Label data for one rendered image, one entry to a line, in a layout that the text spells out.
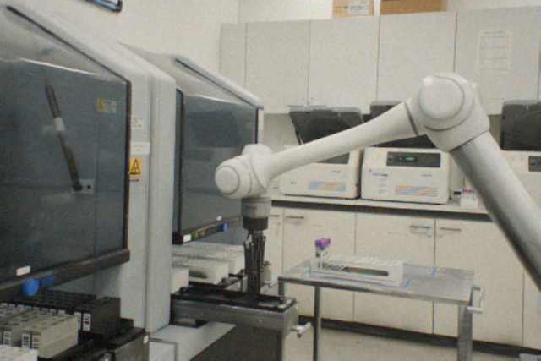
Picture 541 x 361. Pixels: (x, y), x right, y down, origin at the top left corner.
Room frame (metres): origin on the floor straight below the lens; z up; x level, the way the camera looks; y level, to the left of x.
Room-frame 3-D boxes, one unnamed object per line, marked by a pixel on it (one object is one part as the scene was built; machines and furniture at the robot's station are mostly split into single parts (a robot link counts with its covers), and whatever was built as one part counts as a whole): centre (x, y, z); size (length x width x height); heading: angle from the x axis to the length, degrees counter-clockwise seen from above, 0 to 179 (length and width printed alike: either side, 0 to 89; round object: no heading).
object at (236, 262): (2.03, 0.24, 0.83); 0.30 x 0.10 x 0.06; 71
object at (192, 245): (2.17, 0.19, 0.83); 0.30 x 0.10 x 0.06; 71
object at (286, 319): (1.70, 0.24, 0.78); 0.73 x 0.14 x 0.09; 71
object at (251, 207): (1.68, 0.05, 1.07); 0.09 x 0.09 x 0.06
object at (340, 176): (4.23, -0.40, 1.22); 0.62 x 0.56 x 0.64; 159
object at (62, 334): (1.18, 0.44, 0.85); 0.12 x 0.02 x 0.06; 161
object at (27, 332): (1.19, 0.46, 0.85); 0.12 x 0.02 x 0.06; 160
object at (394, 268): (1.92, -0.29, 0.85); 0.30 x 0.10 x 0.06; 68
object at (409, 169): (4.04, -0.95, 1.24); 0.62 x 0.56 x 0.69; 161
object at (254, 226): (1.68, 0.05, 1.00); 0.08 x 0.07 x 0.09; 161
